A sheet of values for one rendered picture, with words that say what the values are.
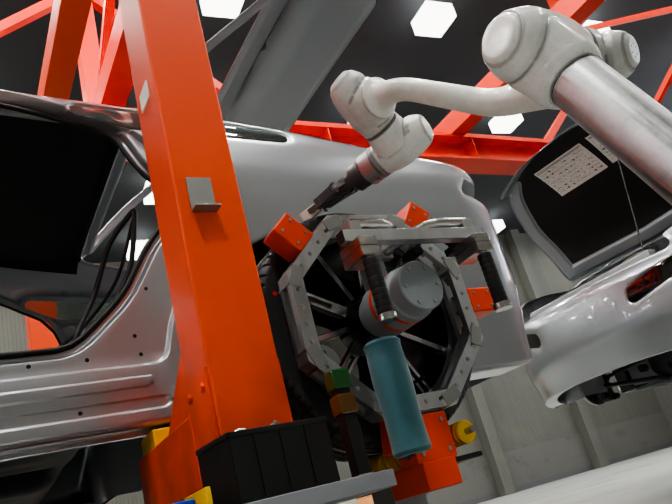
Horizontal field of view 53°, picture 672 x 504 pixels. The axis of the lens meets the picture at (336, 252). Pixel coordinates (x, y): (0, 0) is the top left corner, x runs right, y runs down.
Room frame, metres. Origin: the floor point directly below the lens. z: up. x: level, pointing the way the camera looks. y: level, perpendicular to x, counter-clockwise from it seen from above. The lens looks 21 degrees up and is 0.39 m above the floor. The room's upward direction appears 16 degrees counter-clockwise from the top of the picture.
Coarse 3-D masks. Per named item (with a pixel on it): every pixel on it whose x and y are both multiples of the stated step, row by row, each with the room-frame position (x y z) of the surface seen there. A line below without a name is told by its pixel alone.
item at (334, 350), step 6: (318, 330) 2.21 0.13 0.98; (324, 330) 2.23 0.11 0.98; (330, 330) 2.24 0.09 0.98; (324, 342) 2.22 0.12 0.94; (330, 342) 2.23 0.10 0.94; (336, 342) 2.25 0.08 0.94; (324, 348) 2.16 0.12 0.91; (330, 348) 2.18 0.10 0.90; (336, 348) 2.24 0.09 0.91; (342, 348) 2.25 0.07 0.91; (330, 354) 2.17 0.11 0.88; (336, 354) 2.19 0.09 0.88; (342, 354) 2.25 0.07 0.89; (336, 360) 2.18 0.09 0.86; (354, 372) 2.27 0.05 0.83
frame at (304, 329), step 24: (336, 216) 1.64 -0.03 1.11; (360, 216) 1.68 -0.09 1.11; (384, 216) 1.72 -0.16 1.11; (312, 240) 1.59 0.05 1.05; (432, 264) 1.84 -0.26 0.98; (456, 264) 1.83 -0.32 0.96; (288, 288) 1.55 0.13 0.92; (456, 288) 1.82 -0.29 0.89; (288, 312) 1.57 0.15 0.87; (456, 312) 1.87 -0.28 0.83; (312, 336) 1.55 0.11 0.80; (456, 336) 1.86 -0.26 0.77; (480, 336) 1.83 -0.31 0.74; (312, 360) 1.54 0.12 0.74; (456, 360) 1.79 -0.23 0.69; (360, 384) 1.60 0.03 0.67; (456, 384) 1.77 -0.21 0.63; (360, 408) 1.64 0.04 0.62; (432, 408) 1.71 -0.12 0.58
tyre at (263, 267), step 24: (264, 264) 1.62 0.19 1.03; (288, 264) 1.64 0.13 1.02; (264, 288) 1.59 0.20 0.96; (288, 336) 1.61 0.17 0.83; (288, 360) 1.60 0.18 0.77; (288, 384) 1.60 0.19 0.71; (312, 384) 1.63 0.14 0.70; (312, 408) 1.62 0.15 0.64; (456, 408) 1.86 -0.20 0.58; (336, 432) 1.67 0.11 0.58; (336, 456) 1.83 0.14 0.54
